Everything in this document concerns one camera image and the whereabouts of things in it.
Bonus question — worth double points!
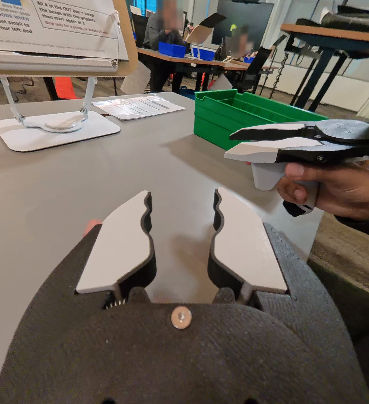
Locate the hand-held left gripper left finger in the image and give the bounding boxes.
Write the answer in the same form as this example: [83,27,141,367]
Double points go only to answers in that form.
[75,190,157,304]

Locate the orange traffic cone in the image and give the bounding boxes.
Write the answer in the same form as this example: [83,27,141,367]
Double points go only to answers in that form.
[54,77,81,100]

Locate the grey desk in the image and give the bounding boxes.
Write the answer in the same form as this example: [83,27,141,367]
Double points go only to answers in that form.
[0,92,325,404]

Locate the person's left hand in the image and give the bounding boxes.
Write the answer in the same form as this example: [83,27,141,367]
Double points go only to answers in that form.
[83,220,103,238]

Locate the black office chair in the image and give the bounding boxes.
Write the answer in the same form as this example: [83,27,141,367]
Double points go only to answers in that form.
[234,46,273,94]

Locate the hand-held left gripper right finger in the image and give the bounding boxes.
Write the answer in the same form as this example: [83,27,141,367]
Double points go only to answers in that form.
[208,187,289,304]

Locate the green plastic bin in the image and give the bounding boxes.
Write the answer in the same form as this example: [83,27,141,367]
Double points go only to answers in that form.
[194,89,330,151]

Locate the wood-edged desk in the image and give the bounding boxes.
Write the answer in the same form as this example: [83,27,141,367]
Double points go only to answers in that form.
[136,47,278,93]

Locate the black standing desk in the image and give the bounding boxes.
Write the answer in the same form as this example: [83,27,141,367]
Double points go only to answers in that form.
[280,5,369,112]

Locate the person's right hand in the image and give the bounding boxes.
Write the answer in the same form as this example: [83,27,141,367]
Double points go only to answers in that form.
[276,162,369,221]

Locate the laminated paper sheet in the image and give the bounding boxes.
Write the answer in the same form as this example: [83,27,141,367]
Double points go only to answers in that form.
[91,93,186,121]

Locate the grey board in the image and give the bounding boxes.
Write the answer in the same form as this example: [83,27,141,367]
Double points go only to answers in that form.
[121,60,152,95]

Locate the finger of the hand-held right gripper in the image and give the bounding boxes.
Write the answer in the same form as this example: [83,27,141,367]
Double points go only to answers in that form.
[224,139,323,162]
[229,122,309,142]

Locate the blue plastic bin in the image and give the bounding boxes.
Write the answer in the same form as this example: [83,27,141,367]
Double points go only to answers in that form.
[192,47,216,61]
[158,41,187,58]

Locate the black monitor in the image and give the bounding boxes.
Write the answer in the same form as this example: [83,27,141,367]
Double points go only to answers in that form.
[211,0,275,48]

